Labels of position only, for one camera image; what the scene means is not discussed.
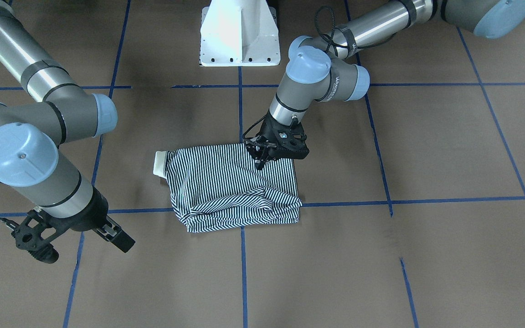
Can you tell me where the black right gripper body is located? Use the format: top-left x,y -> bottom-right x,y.
46,187 -> 108,235

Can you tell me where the navy white striped polo shirt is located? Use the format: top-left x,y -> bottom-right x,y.
153,143 -> 302,233

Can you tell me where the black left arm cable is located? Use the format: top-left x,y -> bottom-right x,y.
242,5 -> 397,139

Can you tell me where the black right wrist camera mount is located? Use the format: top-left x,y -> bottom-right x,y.
6,210 -> 60,264

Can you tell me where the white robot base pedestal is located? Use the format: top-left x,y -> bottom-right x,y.
199,0 -> 281,67

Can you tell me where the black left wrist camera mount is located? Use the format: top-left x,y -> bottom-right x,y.
272,124 -> 309,159

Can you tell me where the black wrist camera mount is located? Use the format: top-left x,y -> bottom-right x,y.
272,124 -> 309,159
6,210 -> 60,264

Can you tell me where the brown table cover mat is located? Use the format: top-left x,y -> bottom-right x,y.
0,0 -> 525,328

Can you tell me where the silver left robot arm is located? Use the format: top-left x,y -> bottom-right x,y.
244,0 -> 525,170

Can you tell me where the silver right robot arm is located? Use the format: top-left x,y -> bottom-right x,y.
0,0 -> 135,263

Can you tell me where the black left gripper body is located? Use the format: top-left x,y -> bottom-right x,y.
256,112 -> 289,158

